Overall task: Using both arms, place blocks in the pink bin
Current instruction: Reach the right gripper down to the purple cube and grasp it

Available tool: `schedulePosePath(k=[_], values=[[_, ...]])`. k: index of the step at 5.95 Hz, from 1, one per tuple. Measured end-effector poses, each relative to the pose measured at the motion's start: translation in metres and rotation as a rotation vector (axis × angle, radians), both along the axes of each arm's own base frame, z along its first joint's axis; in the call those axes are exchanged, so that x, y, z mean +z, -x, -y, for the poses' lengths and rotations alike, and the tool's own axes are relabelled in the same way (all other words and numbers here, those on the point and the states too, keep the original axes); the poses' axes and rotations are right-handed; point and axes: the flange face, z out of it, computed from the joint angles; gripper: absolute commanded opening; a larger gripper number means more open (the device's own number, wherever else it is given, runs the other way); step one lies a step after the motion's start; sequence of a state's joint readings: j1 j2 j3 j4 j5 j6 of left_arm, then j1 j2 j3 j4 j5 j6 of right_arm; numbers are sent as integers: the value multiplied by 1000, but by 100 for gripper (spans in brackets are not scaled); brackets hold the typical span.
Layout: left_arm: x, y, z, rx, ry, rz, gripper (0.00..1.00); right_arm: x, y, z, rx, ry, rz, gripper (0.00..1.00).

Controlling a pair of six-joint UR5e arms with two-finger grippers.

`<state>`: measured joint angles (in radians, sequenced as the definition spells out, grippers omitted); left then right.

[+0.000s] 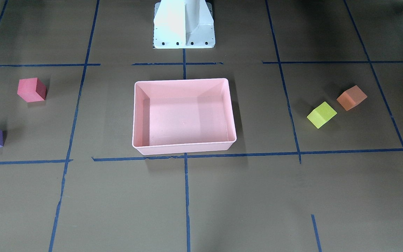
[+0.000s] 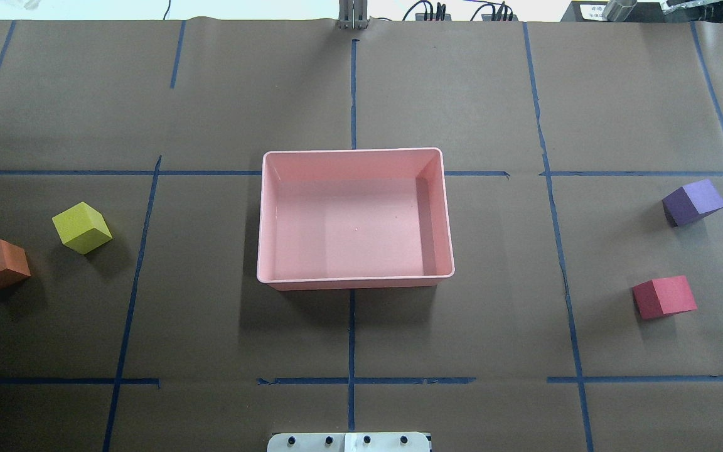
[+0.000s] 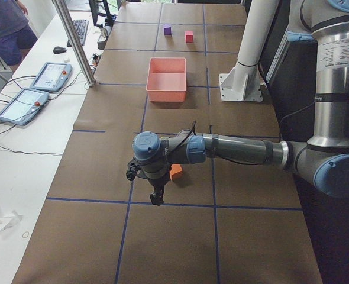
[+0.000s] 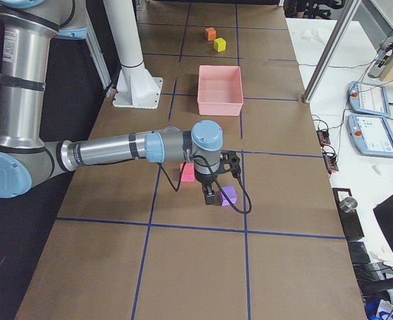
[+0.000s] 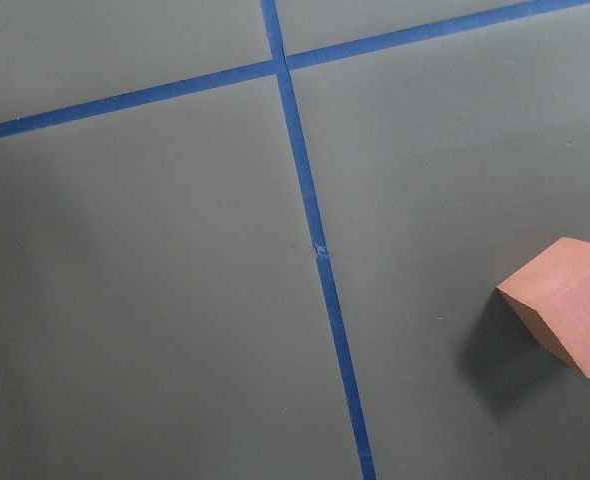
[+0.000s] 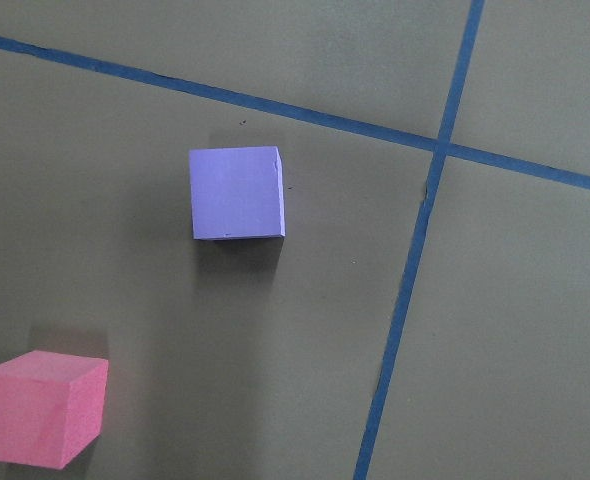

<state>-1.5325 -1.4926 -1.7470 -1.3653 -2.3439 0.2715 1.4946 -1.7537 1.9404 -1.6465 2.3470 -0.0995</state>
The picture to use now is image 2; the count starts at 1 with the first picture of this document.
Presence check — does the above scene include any aluminium frame post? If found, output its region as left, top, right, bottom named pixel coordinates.
left=338, top=0, right=370, bottom=30

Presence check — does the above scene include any yellow-green foam block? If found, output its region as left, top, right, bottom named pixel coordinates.
left=52, top=202, right=113, bottom=255

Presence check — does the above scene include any red foam block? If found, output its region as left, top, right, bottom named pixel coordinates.
left=631, top=275, right=698, bottom=320

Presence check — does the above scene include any pink plastic bin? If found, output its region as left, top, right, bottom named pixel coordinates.
left=256, top=147, right=456, bottom=290

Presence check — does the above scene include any purple foam block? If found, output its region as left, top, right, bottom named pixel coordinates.
left=661, top=178, right=723, bottom=228

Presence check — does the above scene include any white metal base plate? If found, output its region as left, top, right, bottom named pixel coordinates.
left=266, top=431, right=432, bottom=451

